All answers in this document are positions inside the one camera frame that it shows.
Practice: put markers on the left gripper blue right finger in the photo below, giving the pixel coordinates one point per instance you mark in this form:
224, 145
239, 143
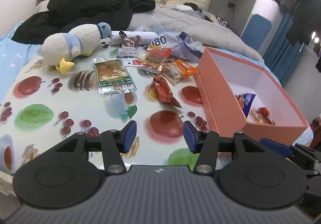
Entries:
192, 137

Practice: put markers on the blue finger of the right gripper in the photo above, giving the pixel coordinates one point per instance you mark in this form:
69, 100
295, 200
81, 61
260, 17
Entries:
281, 149

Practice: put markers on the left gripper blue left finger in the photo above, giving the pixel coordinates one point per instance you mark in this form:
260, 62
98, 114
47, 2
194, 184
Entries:
128, 135

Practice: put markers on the green white snack packet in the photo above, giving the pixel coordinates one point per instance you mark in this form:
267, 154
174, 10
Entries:
113, 78

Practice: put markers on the orange snack packet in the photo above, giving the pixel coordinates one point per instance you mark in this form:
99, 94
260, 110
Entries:
177, 70

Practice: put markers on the red yellow tofu snack packet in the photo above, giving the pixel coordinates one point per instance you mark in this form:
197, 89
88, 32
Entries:
153, 59

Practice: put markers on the shrimp flavor snack bag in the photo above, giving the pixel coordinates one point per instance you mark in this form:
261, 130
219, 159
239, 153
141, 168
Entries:
127, 48

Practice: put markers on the red candy packet in box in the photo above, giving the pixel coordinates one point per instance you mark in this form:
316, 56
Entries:
261, 115

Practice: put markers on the salmon pink cardboard box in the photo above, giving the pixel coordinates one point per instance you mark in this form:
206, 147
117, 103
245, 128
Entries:
221, 76

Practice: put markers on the blue white snack in box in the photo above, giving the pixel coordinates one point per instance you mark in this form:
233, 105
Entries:
245, 102

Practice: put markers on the clear plastic bag 080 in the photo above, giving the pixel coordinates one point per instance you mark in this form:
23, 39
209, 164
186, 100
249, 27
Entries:
181, 44

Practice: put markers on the fruit print tablecloth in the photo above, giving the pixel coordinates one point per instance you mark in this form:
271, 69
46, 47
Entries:
43, 107

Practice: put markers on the blue curtain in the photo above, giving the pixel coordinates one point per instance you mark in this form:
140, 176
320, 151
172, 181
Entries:
281, 56

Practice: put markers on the white cylindrical can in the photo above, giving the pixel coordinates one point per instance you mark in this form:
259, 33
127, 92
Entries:
144, 37

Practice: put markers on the white blue plush duck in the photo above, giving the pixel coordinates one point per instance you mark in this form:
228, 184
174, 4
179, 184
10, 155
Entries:
59, 49

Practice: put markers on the grey blanket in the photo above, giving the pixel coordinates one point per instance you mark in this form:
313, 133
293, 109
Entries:
208, 33

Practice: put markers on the blue chair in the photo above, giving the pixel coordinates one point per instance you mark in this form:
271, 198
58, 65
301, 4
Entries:
256, 31

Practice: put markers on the light blue bed sheet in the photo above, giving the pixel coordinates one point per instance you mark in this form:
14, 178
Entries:
13, 57

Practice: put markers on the black jacket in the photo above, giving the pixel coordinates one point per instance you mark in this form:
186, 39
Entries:
64, 15

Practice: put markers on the hanging dark clothes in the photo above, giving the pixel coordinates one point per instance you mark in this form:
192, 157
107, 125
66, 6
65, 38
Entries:
305, 19

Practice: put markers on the wall power socket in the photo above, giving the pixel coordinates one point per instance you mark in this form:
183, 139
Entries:
231, 5

